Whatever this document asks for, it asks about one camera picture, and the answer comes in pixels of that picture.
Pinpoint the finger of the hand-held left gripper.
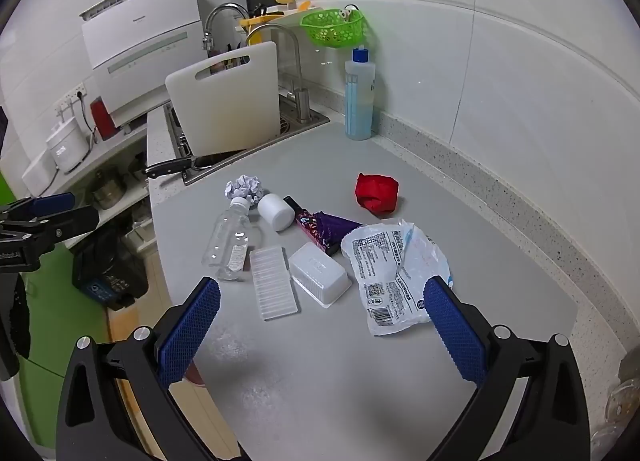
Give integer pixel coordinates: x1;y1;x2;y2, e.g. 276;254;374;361
0;206;101;254
0;192;76;222

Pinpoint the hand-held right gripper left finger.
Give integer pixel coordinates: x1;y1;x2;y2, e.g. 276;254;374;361
56;277;246;461

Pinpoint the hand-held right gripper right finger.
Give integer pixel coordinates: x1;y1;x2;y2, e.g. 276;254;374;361
422;275;592;461

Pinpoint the white ribbed plastic tray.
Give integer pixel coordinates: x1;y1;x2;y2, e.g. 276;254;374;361
248;247;300;322

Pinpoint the clear plastic bottle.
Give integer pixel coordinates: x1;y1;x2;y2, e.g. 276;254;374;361
201;197;253;282

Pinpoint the white printed plastic bag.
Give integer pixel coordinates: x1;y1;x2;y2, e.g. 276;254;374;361
341;218;453;338

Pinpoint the white plastic food box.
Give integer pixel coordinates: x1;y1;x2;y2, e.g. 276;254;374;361
288;242;352;309

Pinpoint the white pill bottle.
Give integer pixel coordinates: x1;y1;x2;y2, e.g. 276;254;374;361
257;193;296;233

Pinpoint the white paper ball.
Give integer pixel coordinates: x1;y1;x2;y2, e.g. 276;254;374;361
224;174;265;206

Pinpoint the red cloth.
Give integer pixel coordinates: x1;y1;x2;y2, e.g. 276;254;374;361
355;173;401;216

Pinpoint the person's left hand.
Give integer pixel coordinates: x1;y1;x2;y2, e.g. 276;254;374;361
0;273;32;359

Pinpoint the white storage container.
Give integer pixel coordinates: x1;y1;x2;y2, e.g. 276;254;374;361
21;148;60;198

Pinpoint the metal pot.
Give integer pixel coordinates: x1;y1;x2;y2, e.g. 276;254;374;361
90;168;128;210

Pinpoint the white rice cooker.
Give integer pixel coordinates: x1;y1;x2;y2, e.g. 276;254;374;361
46;116;90;174

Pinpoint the purple snack wrapper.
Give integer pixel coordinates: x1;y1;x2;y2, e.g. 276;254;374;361
282;196;365;257

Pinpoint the white countertop dishwasher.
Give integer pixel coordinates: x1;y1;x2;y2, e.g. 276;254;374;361
79;0;206;126

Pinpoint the white cutting board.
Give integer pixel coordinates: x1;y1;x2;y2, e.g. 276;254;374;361
165;41;283;156

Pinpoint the chrome faucet with aerator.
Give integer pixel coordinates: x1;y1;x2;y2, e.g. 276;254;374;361
201;2;251;52

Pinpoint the blue detergent bottle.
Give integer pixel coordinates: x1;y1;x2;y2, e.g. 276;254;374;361
344;47;376;140

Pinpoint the tall chrome faucet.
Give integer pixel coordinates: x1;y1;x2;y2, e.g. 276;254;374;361
245;23;313;126

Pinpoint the yellow drain rack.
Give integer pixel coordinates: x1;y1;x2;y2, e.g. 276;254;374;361
239;0;313;32

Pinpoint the green plastic basket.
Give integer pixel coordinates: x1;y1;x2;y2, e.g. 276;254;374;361
300;8;366;48

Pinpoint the green wall panel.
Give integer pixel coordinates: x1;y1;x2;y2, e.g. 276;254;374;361
0;175;23;204

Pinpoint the white wall socket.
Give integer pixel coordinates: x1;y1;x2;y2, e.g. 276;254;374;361
54;83;88;114

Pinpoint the black-handled knife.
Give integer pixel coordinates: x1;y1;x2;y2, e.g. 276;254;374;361
144;157;193;179

